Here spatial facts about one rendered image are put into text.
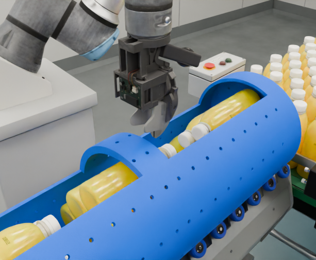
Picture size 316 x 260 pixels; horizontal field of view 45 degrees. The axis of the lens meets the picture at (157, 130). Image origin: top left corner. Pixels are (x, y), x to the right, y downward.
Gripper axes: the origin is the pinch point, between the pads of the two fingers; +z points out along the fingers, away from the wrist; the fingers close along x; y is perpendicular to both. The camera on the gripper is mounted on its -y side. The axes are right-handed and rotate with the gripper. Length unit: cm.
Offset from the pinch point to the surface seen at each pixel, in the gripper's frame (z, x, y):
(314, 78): 13, 2, -70
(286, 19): 124, -195, -450
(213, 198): 10.1, 13.5, -1.4
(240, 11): 112, -240, -406
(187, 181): 4.9, 10.4, 2.8
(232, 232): 31.4, 11.6, -14.4
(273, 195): 31.7, 11.8, -33.3
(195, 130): 6.9, -1.1, -13.2
